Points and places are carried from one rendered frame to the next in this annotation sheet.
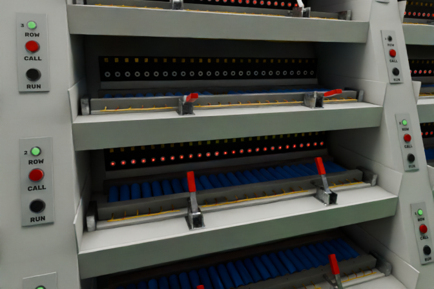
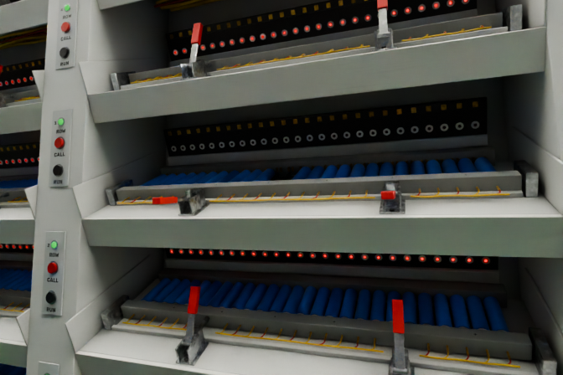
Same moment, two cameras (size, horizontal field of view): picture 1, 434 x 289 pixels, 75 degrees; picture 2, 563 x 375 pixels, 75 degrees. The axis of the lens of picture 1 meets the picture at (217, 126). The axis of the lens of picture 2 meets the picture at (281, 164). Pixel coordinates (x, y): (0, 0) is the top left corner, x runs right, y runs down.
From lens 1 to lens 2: 0.40 m
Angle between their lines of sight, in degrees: 37
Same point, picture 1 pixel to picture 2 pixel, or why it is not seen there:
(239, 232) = not seen: outside the picture
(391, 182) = not seen: outside the picture
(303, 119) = (357, 231)
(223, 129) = (229, 237)
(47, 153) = (61, 248)
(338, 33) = (461, 65)
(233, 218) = (236, 363)
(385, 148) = not seen: outside the picture
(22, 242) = (41, 328)
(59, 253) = (62, 347)
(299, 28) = (369, 69)
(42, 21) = (68, 116)
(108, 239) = (107, 345)
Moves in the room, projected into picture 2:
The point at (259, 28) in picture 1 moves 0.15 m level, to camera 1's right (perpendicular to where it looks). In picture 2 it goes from (296, 84) to (416, 52)
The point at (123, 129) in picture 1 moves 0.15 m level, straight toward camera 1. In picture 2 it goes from (122, 228) to (19, 236)
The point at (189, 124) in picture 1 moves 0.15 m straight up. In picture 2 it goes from (187, 227) to (188, 118)
